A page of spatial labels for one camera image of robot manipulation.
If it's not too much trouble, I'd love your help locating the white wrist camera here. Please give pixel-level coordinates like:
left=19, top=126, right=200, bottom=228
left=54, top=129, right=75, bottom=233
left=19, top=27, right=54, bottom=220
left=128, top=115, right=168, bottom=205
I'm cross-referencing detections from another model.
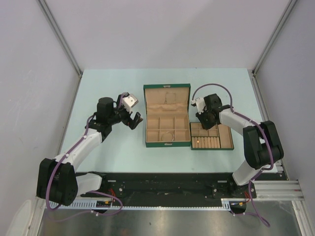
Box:
left=191, top=97, right=206, bottom=114
left=122, top=93, right=138, bottom=114

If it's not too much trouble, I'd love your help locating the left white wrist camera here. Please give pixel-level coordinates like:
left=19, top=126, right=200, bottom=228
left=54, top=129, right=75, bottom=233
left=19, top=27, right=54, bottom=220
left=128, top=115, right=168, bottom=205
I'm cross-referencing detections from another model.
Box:
left=122, top=93, right=138, bottom=114

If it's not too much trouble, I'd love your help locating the green jewelry box beige lining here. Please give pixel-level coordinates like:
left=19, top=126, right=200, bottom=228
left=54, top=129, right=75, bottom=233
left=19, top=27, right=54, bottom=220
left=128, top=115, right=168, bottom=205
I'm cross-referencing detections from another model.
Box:
left=143, top=84, right=191, bottom=148

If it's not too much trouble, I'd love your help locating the green jewelry tray insert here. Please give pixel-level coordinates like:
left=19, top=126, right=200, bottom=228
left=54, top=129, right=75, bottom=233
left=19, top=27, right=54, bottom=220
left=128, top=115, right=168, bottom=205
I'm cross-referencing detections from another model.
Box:
left=190, top=122, right=234, bottom=150

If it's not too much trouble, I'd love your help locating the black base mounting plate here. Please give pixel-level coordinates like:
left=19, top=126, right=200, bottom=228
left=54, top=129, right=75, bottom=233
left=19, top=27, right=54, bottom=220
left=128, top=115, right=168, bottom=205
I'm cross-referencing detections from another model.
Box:
left=73, top=172, right=287, bottom=200

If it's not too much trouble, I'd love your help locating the silver bracelet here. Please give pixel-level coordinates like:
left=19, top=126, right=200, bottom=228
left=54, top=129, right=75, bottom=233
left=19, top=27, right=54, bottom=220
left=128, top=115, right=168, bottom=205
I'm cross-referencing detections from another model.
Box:
left=161, top=132, right=176, bottom=142

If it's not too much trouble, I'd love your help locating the white slotted cable duct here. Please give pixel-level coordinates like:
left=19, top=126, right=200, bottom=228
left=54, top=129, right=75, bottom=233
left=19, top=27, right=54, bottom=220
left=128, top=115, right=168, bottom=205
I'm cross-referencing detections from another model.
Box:
left=59, top=196, right=247, bottom=210

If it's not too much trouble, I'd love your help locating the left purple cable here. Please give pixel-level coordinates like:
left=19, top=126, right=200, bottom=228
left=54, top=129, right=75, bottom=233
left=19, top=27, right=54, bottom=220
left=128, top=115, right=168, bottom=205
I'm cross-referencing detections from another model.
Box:
left=45, top=92, right=131, bottom=223

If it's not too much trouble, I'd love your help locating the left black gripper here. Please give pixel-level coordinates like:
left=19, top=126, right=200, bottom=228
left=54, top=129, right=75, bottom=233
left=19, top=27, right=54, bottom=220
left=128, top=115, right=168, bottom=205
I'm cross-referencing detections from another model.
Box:
left=108, top=95, right=142, bottom=129

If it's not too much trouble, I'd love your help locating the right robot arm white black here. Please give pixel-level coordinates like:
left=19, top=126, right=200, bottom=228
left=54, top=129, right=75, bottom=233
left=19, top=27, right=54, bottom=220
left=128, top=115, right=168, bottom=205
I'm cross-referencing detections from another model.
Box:
left=191, top=94, right=284, bottom=197

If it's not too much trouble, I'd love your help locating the purple cable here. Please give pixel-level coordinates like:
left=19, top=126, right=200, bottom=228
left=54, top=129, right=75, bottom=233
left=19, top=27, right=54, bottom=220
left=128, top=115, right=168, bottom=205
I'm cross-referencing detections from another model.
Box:
left=45, top=92, right=131, bottom=223
left=191, top=83, right=275, bottom=228

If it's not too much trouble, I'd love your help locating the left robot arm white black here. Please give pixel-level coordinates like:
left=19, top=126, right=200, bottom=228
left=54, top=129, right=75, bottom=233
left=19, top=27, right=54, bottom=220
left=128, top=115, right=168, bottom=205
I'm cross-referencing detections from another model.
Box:
left=36, top=92, right=143, bottom=211

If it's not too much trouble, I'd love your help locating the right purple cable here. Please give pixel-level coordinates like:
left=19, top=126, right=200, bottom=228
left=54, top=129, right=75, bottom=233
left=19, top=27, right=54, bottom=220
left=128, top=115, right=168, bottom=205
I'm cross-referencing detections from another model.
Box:
left=191, top=83, right=275, bottom=228

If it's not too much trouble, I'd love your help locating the aluminium frame rail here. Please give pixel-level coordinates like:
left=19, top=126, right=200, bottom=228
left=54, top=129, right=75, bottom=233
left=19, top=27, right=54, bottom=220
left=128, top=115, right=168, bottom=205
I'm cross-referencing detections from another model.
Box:
left=37, top=180, right=315, bottom=236

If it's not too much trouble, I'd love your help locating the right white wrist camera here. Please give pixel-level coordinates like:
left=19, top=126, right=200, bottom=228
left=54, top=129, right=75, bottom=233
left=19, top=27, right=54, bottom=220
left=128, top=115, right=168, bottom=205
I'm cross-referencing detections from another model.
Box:
left=191, top=97, right=206, bottom=114

